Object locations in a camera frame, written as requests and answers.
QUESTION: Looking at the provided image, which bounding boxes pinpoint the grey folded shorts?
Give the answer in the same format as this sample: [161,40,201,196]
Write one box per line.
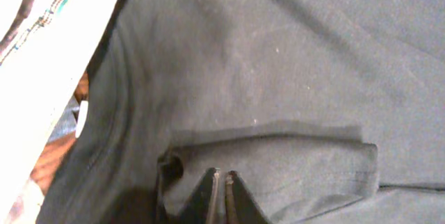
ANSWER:
[0,0,128,218]

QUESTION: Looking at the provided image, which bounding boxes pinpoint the black t-shirt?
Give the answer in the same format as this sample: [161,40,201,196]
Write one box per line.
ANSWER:
[37,0,444,223]

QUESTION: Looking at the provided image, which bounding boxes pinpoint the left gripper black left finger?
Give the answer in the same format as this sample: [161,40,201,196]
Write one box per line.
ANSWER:
[177,168,220,224]

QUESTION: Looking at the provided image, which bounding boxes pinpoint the blue denim folded garment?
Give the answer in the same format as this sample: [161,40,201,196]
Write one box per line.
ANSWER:
[47,96,79,144]

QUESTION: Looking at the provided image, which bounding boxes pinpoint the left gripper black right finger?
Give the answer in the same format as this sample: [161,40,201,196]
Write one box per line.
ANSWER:
[225,171,270,224]

